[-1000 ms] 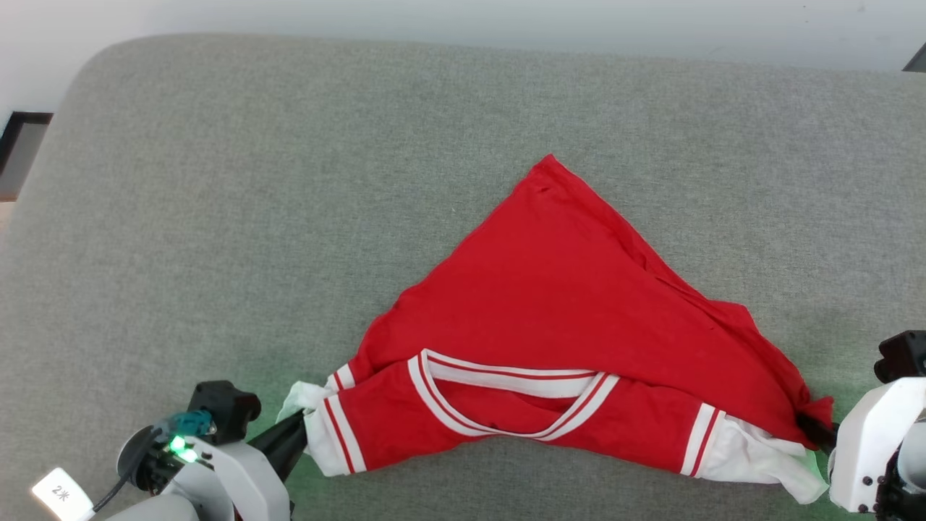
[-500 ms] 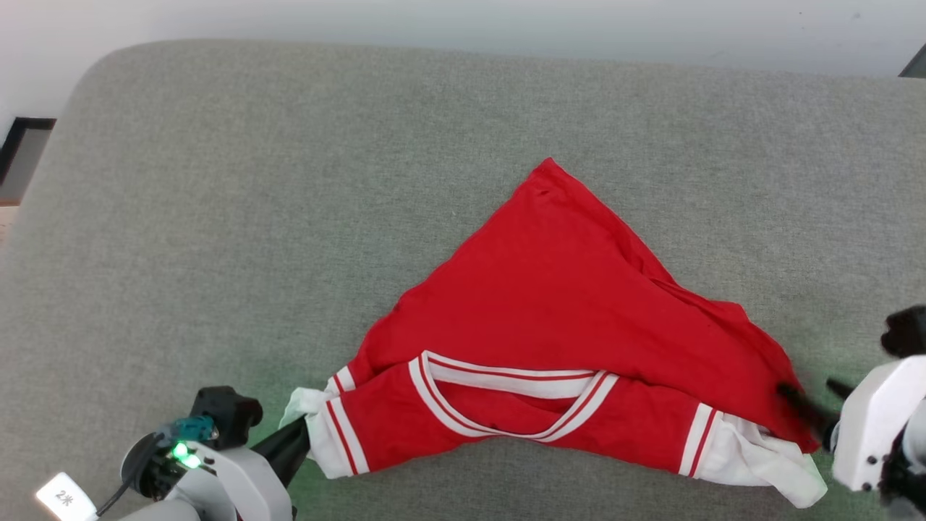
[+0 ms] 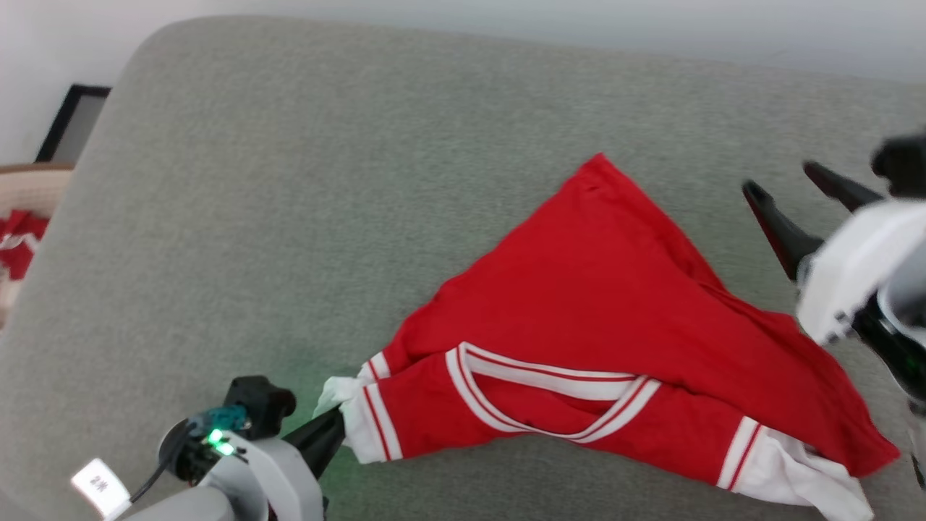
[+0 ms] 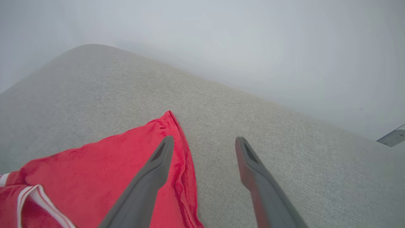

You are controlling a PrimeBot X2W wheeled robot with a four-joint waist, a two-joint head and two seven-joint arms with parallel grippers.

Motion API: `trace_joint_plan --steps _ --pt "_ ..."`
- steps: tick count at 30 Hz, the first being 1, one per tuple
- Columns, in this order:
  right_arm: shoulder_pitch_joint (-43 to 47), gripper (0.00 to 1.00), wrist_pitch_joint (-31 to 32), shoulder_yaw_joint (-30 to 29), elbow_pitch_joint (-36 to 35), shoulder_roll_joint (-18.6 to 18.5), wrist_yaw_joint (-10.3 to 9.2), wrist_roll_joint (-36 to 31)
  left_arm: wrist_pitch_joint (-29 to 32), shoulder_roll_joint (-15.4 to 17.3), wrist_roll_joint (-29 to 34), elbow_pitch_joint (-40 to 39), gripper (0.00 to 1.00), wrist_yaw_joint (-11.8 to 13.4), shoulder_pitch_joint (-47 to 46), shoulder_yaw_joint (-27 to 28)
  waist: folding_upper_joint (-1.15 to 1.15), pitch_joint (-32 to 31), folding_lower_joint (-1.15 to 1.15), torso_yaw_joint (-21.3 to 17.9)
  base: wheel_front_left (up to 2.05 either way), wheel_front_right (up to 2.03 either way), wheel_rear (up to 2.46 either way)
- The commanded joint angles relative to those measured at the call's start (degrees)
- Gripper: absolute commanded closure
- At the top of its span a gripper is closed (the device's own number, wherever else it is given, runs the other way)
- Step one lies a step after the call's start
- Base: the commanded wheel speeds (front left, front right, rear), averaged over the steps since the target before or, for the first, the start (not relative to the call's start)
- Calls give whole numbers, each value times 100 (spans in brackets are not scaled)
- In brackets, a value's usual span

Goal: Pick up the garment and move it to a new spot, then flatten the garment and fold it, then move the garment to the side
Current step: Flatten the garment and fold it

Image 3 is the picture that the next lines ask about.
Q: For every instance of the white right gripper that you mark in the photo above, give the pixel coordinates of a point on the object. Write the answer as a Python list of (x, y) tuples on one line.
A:
[(857, 268)]

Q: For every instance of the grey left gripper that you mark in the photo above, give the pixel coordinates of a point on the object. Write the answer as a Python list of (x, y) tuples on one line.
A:
[(278, 477)]

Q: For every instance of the red white-trimmed garment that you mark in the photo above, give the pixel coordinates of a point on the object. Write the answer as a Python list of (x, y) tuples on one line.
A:
[(615, 311)]

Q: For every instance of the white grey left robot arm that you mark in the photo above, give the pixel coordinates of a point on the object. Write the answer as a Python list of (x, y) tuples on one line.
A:
[(181, 508)]

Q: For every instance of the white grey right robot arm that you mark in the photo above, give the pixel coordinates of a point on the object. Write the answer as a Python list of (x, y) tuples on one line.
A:
[(897, 347)]

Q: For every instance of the red garment in basket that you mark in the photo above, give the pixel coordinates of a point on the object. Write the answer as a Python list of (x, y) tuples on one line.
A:
[(20, 242)]

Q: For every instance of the white label tag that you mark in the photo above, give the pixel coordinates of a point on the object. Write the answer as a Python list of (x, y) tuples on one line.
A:
[(100, 486)]

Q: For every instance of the grey fabric sofa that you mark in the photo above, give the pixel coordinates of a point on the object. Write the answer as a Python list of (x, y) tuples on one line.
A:
[(325, 217)]

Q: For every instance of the beige laundry basket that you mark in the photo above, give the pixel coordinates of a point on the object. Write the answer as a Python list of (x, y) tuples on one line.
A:
[(32, 189)]

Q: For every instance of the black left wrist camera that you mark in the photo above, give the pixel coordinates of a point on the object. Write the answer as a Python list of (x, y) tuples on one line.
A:
[(260, 404)]

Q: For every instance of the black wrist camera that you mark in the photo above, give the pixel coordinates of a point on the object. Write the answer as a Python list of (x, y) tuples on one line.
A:
[(260, 404), (904, 165)]

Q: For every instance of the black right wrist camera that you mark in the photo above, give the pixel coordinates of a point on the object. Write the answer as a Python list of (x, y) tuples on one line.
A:
[(904, 165)]

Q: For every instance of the black picture frame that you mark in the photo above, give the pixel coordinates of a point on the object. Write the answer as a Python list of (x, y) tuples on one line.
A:
[(66, 108)]

